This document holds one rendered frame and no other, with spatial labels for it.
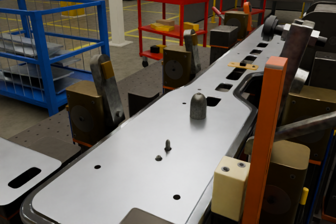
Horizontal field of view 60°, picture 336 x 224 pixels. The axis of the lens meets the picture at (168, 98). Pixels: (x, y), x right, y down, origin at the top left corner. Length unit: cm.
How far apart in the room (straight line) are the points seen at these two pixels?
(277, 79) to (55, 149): 40
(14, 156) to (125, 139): 17
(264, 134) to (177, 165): 20
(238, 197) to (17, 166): 32
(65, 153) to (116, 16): 452
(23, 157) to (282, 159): 38
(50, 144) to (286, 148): 39
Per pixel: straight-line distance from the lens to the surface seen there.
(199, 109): 55
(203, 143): 49
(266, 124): 26
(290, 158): 40
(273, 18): 35
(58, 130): 117
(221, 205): 36
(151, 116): 57
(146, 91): 70
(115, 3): 496
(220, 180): 34
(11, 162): 51
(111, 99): 57
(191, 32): 83
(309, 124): 38
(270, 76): 25
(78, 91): 59
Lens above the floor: 127
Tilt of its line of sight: 25 degrees down
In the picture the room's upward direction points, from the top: straight up
